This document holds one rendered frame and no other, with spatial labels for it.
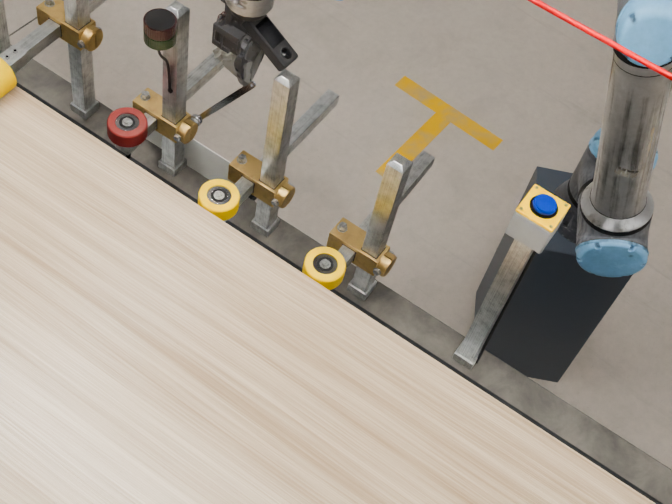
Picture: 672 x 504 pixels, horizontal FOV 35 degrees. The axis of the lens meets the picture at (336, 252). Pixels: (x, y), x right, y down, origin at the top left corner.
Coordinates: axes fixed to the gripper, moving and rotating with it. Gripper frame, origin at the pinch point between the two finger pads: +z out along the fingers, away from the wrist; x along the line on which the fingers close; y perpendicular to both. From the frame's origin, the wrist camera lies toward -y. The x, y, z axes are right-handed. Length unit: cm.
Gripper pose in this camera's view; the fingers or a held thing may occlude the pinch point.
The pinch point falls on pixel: (248, 82)
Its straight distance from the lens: 212.8
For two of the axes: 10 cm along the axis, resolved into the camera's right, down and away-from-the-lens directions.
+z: -1.6, 5.5, 8.2
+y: -8.2, -5.4, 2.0
